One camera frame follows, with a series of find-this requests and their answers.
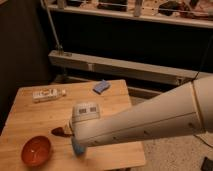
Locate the dark red eraser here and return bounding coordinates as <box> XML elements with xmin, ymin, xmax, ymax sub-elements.
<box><xmin>51</xmin><ymin>127</ymin><xmax>70</xmax><ymax>137</ymax></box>

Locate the blue sponge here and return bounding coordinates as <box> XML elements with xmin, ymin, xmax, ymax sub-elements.
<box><xmin>93</xmin><ymin>80</ymin><xmax>110</xmax><ymax>94</ymax></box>

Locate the metal lamp pole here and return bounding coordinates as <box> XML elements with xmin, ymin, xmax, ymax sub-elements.
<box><xmin>41</xmin><ymin>0</ymin><xmax>65</xmax><ymax>55</ymax></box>

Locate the cluttered upper shelf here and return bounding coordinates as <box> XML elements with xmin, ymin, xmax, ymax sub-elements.
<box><xmin>40</xmin><ymin>0</ymin><xmax>213</xmax><ymax>29</ymax></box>

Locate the black floor cable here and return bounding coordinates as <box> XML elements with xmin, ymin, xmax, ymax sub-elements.
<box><xmin>199</xmin><ymin>133</ymin><xmax>213</xmax><ymax>148</ymax></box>

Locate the white plastic bottle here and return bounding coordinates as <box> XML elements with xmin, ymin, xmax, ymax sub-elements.
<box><xmin>32</xmin><ymin>88</ymin><xmax>66</xmax><ymax>103</ymax></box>

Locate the wooden table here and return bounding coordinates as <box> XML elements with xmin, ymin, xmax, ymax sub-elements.
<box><xmin>0</xmin><ymin>80</ymin><xmax>146</xmax><ymax>171</ymax></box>

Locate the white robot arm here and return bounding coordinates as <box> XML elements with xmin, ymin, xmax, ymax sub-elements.
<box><xmin>69</xmin><ymin>76</ymin><xmax>213</xmax><ymax>153</ymax></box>

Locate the red ceramic bowl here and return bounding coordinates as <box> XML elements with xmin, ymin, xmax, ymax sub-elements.
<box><xmin>21</xmin><ymin>136</ymin><xmax>52</xmax><ymax>167</ymax></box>

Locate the white baseboard heater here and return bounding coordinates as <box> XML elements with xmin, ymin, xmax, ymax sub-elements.
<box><xmin>49</xmin><ymin>50</ymin><xmax>211</xmax><ymax>85</ymax></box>

